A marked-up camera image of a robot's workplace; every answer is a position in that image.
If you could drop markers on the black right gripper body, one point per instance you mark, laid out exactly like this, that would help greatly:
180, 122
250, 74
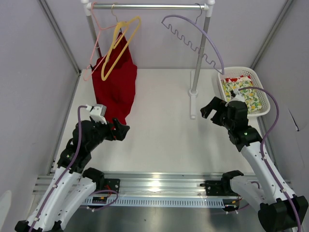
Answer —
222, 119

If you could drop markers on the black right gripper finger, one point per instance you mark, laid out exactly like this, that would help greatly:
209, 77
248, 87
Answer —
205, 111
217, 104

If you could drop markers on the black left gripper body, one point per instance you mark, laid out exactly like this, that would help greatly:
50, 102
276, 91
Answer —
103, 131

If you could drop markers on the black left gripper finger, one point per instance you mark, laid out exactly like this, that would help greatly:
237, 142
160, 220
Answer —
116, 124
120, 131

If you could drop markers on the lemon print skirt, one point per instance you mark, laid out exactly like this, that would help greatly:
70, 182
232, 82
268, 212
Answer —
250, 95

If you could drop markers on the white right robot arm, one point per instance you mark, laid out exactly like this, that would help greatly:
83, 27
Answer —
277, 206

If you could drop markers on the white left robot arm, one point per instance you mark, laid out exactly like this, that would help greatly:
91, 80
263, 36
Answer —
72, 183

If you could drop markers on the purple clothes hanger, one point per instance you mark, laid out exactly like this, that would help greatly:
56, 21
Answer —
208, 7

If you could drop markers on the pink clothes hanger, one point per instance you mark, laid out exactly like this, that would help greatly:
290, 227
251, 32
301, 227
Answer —
96, 30

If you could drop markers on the red poppy print cloth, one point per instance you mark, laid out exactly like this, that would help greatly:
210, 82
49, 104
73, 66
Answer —
233, 80

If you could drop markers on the white plastic basket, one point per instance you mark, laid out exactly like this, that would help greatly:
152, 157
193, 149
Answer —
233, 72

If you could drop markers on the red garment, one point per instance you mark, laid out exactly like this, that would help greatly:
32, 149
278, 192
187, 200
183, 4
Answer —
117, 92

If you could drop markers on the white metal clothes rack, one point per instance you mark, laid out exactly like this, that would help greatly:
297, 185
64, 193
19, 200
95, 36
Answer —
193, 93

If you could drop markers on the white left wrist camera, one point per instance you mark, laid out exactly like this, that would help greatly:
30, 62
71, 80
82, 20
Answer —
97, 113

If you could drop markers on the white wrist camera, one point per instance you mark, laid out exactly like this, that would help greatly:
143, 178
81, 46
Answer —
97, 113
236, 96

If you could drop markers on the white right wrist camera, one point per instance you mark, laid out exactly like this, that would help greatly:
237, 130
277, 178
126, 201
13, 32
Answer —
236, 96

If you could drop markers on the aluminium mounting rail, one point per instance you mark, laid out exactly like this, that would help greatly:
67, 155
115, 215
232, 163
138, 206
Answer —
162, 184

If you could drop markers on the white slotted cable duct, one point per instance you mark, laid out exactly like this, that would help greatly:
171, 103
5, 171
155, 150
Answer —
97, 202

